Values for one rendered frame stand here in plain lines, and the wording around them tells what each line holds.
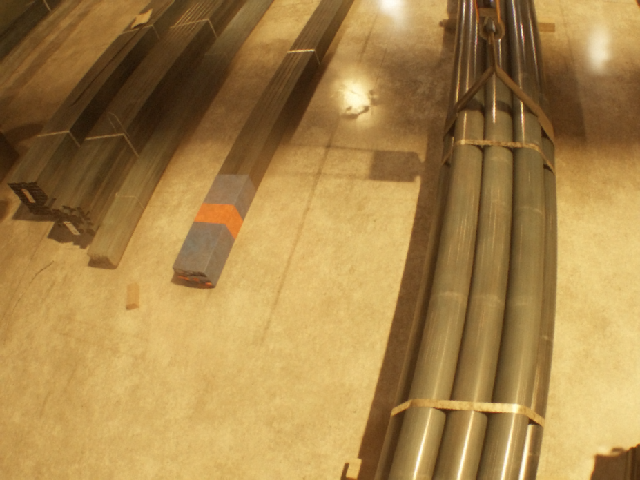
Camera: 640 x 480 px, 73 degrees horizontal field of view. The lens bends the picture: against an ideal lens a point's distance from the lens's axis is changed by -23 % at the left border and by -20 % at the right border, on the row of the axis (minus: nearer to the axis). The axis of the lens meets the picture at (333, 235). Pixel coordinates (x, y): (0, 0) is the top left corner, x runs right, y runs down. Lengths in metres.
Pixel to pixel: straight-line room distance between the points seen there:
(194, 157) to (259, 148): 0.70
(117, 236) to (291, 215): 1.23
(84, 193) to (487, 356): 2.85
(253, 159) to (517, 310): 2.06
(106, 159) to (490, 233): 2.71
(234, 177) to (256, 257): 0.56
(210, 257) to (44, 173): 1.81
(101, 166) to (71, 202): 0.35
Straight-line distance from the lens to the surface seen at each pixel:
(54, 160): 4.32
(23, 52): 9.33
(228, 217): 3.19
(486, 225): 2.26
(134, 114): 4.15
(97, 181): 3.79
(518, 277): 2.11
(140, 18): 5.70
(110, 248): 3.59
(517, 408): 1.88
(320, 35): 4.49
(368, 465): 2.34
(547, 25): 4.52
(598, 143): 3.49
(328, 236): 3.07
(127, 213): 3.72
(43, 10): 10.18
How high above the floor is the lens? 2.36
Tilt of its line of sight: 50 degrees down
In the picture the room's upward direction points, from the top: 23 degrees counter-clockwise
